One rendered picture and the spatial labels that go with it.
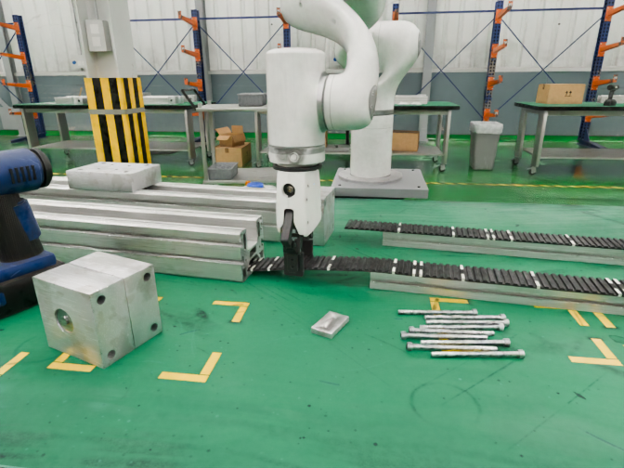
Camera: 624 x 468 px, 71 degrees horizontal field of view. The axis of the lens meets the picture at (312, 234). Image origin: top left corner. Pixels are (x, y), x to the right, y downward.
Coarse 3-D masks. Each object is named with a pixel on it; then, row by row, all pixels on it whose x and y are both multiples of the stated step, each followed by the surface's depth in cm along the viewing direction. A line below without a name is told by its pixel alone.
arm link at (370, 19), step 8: (344, 0) 99; (352, 0) 97; (360, 0) 96; (368, 0) 96; (376, 0) 97; (384, 0) 100; (352, 8) 99; (360, 8) 98; (368, 8) 99; (376, 8) 100; (360, 16) 101; (368, 16) 101; (376, 16) 102; (368, 24) 104; (336, 48) 117; (336, 56) 119; (344, 56) 116; (344, 64) 120
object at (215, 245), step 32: (64, 224) 75; (96, 224) 74; (128, 224) 72; (160, 224) 72; (192, 224) 72; (224, 224) 76; (256, 224) 74; (64, 256) 78; (128, 256) 74; (160, 256) 73; (192, 256) 72; (224, 256) 69; (256, 256) 77
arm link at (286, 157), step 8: (272, 152) 64; (280, 152) 63; (288, 152) 63; (296, 152) 62; (304, 152) 62; (312, 152) 63; (320, 152) 64; (272, 160) 64; (280, 160) 63; (288, 160) 63; (296, 160) 62; (304, 160) 62; (312, 160) 63; (320, 160) 64
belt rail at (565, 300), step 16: (384, 288) 68; (400, 288) 67; (416, 288) 66; (432, 288) 66; (448, 288) 66; (464, 288) 65; (480, 288) 64; (496, 288) 63; (512, 288) 63; (528, 288) 62; (528, 304) 63; (544, 304) 62; (560, 304) 62; (576, 304) 61; (592, 304) 61; (608, 304) 61
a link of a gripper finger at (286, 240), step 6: (288, 210) 65; (288, 216) 64; (288, 222) 64; (282, 228) 64; (288, 228) 64; (282, 234) 64; (288, 234) 63; (282, 240) 63; (288, 240) 63; (288, 246) 65
